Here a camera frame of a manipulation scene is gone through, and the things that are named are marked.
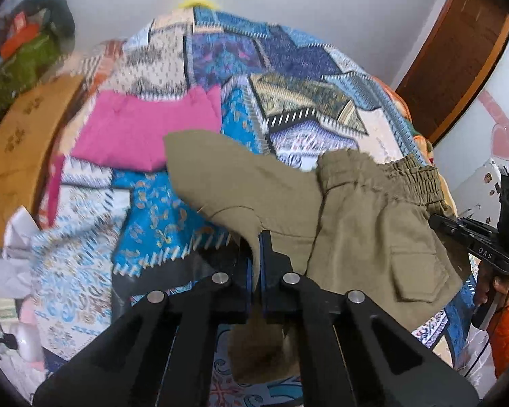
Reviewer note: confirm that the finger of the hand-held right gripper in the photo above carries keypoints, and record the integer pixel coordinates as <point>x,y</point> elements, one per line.
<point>445,225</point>
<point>483,225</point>

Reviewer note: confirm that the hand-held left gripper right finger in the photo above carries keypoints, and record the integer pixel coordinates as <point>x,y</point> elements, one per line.
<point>280,301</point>

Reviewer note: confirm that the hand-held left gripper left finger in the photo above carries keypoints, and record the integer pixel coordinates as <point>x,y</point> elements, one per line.
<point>220,301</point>

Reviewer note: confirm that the khaki pants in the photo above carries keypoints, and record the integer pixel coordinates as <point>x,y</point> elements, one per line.
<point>356,229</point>

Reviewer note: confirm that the person's right hand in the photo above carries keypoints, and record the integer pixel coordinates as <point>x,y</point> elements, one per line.
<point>502,290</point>

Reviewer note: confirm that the brown wooden door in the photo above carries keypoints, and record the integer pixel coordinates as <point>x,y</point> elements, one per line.
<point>458,51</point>

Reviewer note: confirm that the pink garment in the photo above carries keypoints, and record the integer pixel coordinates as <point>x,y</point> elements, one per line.
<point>144,131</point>

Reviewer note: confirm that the white papers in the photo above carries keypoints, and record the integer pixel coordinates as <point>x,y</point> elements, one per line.
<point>21,241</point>

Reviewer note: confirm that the patchwork blanket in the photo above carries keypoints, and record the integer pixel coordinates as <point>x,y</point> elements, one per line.
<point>280,68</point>

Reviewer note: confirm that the wooden lap desk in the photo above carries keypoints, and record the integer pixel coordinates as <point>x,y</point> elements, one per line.
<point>21,144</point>

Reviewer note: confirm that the orange striped cloth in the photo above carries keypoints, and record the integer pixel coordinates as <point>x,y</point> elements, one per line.
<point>104,63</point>

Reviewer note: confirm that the yellow foam tube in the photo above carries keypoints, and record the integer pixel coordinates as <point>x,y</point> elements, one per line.
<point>197,1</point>

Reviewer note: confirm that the green storage bag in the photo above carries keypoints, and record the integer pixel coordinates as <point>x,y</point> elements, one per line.
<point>25,65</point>

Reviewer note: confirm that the orange box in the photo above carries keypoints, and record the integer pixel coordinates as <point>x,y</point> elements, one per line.
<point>21,40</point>

